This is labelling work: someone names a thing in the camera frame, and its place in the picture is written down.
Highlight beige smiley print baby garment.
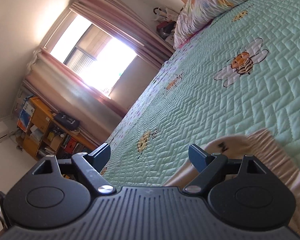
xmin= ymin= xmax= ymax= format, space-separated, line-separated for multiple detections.
xmin=157 ymin=129 xmax=300 ymax=239

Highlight black bag on shelf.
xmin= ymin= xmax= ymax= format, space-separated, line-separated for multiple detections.
xmin=53 ymin=112 xmax=79 ymax=131

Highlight wooden bookshelf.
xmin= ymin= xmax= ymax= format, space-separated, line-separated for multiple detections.
xmin=16 ymin=96 xmax=96 ymax=160

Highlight pink window curtains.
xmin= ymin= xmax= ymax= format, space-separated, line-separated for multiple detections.
xmin=23 ymin=0 xmax=174 ymax=145

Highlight small phone screen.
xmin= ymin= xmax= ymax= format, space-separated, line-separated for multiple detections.
xmin=0 ymin=191 xmax=8 ymax=230

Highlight green quilted bee bedspread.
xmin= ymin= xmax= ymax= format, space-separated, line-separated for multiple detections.
xmin=103 ymin=0 xmax=300 ymax=187

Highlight cluttered nightstand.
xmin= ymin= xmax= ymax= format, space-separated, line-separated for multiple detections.
xmin=153 ymin=7 xmax=179 ymax=46

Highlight floral folded duvet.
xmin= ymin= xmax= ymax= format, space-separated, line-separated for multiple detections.
xmin=174 ymin=0 xmax=248 ymax=49

